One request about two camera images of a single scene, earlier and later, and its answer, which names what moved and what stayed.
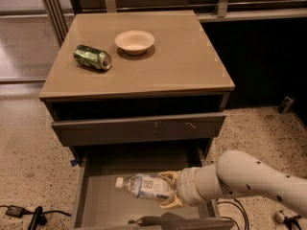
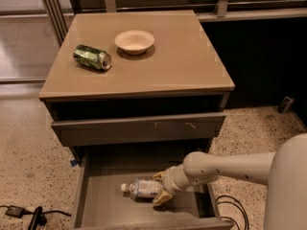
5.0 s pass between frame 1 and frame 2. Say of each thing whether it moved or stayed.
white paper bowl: stayed
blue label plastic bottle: moved
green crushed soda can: stayed
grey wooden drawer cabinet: stayed
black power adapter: stayed
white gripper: moved
